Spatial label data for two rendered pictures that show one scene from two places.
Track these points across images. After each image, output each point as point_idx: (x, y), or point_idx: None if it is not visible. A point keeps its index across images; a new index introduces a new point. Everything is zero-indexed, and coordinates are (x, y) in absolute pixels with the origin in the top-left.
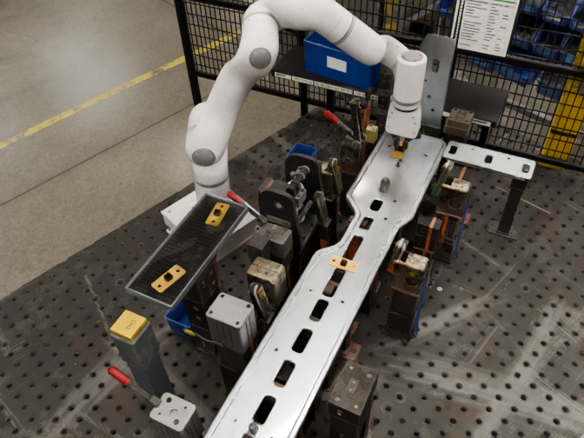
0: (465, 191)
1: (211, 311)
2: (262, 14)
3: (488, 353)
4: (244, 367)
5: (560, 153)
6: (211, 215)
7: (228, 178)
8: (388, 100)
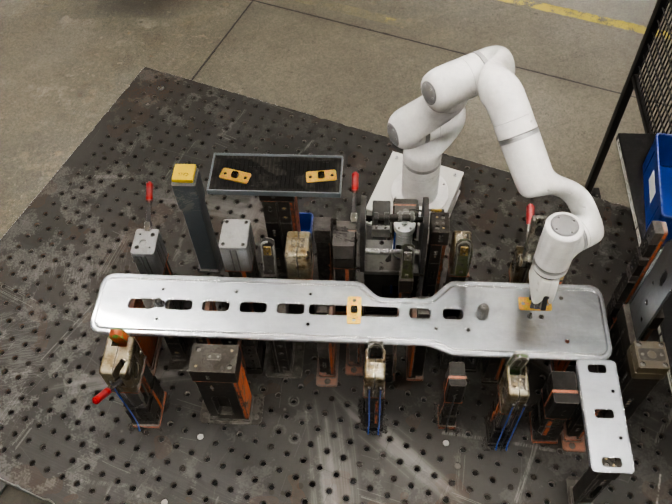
0: (508, 392)
1: (228, 222)
2: (480, 60)
3: None
4: None
5: None
6: (316, 172)
7: (431, 176)
8: (640, 269)
